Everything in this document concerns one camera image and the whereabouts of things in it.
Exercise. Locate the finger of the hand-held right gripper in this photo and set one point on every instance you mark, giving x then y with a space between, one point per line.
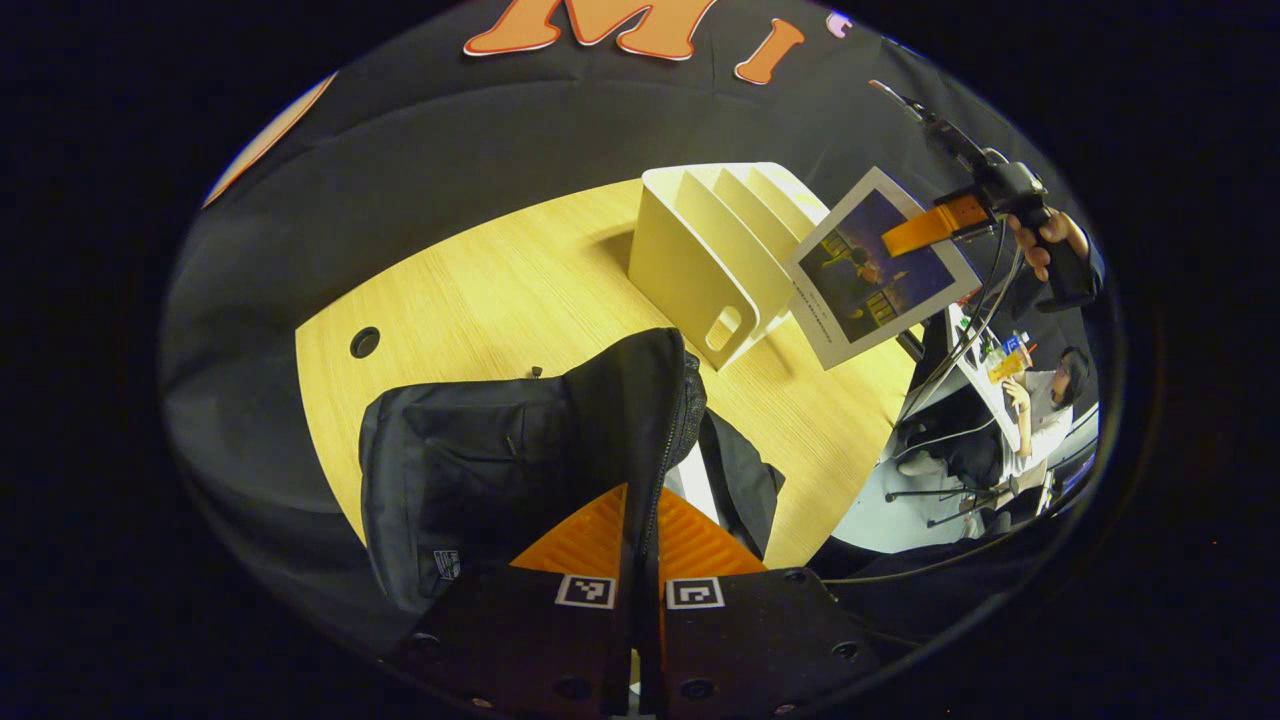
930 228

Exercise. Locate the black schoolbag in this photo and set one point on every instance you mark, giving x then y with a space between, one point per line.
470 460

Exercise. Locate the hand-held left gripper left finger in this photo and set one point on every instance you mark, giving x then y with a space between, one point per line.
520 640

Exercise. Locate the orange packet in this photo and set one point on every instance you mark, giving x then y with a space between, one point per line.
1008 365

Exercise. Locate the blue night scene book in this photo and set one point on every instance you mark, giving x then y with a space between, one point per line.
870 290

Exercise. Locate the black office chair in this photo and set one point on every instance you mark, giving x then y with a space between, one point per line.
950 450

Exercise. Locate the white office desk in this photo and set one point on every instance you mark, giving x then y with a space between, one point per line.
985 400

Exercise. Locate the white bookshelf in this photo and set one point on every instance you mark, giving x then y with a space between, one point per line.
690 260

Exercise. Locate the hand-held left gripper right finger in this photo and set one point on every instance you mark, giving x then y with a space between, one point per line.
760 640

